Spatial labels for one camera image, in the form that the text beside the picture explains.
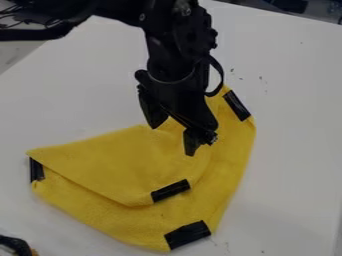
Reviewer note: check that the yellow cloth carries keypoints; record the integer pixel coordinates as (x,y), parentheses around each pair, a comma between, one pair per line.
(142,180)

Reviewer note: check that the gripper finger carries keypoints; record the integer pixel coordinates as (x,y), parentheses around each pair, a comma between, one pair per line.
(152,111)
(196,141)

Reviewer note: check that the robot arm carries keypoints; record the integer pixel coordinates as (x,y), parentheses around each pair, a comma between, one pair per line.
(171,30)

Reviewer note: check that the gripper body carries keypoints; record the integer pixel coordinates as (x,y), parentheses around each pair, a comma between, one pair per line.
(180,96)

